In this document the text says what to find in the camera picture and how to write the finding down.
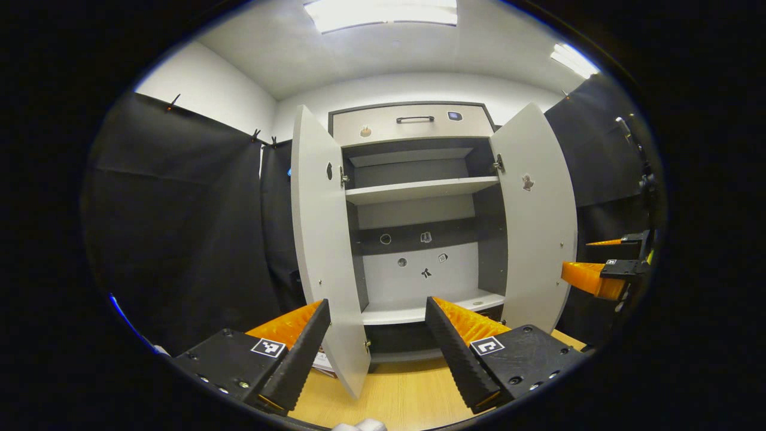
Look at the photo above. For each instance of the black backdrop cloth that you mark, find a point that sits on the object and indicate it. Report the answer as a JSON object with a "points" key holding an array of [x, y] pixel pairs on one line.
{"points": [[179, 227]]}

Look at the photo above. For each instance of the dark-edged book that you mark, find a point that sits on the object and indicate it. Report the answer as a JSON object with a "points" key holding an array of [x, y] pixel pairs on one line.
{"points": [[328, 373]]}

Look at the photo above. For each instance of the large ceiling light panel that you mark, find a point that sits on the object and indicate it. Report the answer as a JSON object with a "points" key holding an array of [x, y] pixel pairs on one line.
{"points": [[383, 15]]}

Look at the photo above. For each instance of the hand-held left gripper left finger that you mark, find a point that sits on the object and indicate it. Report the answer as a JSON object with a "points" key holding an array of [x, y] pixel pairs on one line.
{"points": [[305, 353]]}

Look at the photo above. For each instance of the white portrait book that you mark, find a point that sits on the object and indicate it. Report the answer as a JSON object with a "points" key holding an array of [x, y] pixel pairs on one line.
{"points": [[323, 361]]}

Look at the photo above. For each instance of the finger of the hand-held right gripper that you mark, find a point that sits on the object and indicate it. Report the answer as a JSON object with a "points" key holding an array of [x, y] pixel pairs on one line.
{"points": [[583, 275], [634, 239]]}

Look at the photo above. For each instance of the beige cabinet drawer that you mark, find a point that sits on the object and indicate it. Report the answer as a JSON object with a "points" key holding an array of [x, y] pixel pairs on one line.
{"points": [[419, 133]]}

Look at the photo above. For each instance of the beige double-door shoe cabinet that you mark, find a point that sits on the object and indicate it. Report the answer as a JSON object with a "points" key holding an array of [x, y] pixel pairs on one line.
{"points": [[461, 281]]}

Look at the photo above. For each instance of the small ceiling light panel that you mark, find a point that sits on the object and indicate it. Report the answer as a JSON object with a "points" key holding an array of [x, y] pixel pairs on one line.
{"points": [[574, 60]]}

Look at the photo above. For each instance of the beige cabinet door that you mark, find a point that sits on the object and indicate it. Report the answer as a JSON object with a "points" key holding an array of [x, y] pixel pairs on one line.
{"points": [[538, 251], [317, 239]]}

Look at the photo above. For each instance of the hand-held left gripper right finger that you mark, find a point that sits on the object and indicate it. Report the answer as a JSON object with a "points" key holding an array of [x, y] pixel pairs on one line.
{"points": [[455, 353]]}

